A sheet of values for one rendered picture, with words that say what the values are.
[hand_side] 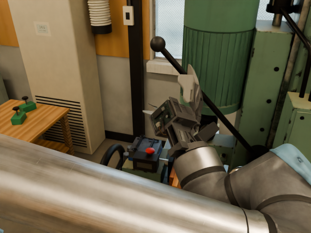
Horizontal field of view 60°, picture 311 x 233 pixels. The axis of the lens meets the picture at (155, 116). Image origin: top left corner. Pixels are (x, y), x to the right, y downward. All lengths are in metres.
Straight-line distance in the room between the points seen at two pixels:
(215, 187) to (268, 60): 0.34
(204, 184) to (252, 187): 0.09
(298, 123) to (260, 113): 0.14
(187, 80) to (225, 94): 0.15
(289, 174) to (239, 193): 0.08
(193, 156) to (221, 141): 0.37
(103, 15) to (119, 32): 0.22
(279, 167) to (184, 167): 0.17
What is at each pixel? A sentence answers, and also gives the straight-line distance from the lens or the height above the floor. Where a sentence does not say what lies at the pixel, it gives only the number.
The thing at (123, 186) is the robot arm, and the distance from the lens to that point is 0.29.
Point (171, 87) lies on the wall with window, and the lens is 2.25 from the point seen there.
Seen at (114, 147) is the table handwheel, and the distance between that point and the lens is 1.03.
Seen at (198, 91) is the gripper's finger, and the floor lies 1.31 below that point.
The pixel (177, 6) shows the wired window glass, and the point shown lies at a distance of 2.14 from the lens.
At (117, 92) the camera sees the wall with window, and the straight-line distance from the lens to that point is 2.45.
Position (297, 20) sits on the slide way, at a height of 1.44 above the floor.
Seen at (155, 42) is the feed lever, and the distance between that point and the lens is 0.60.
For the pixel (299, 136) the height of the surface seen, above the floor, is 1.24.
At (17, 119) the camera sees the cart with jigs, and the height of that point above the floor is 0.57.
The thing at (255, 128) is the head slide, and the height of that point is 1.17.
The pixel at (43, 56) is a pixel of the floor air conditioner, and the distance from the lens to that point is 2.32.
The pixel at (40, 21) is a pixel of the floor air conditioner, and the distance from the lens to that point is 2.23.
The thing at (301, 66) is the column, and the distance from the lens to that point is 0.66.
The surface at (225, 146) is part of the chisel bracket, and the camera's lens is 0.84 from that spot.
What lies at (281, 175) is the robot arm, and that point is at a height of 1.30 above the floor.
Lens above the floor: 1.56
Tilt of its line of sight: 30 degrees down
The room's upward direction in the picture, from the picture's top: straight up
